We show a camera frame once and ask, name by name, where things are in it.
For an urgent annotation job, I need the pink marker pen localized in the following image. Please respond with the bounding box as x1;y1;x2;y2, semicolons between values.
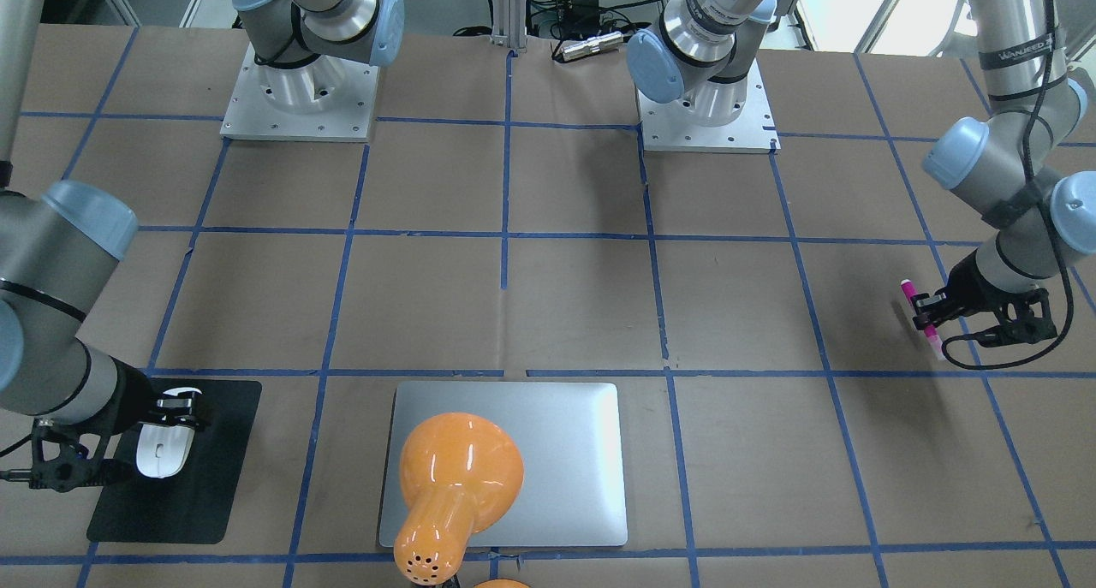
899;278;946;361

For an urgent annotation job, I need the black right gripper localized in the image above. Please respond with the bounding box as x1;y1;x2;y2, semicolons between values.
28;361;212;493

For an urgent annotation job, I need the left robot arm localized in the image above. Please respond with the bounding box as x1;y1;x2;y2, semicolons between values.
627;0;1093;347

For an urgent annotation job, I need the black mousepad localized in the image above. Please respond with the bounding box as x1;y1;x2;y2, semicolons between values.
85;378;262;544

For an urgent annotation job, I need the white computer mouse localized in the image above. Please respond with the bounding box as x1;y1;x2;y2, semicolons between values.
134;388;197;478

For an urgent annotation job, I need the orange desk lamp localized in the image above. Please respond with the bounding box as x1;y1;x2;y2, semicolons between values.
393;412;525;587

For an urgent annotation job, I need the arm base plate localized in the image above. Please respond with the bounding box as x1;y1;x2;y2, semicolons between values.
220;47;383;144
635;63;780;154

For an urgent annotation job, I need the silver metal cylinder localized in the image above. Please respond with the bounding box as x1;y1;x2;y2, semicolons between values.
551;31;627;64

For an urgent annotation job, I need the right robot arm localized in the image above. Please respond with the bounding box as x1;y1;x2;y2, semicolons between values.
1;0;407;493

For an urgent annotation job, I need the silver laptop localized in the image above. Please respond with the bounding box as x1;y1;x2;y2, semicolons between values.
378;381;628;549

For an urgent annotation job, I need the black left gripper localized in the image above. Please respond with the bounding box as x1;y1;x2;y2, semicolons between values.
911;250;1058;347

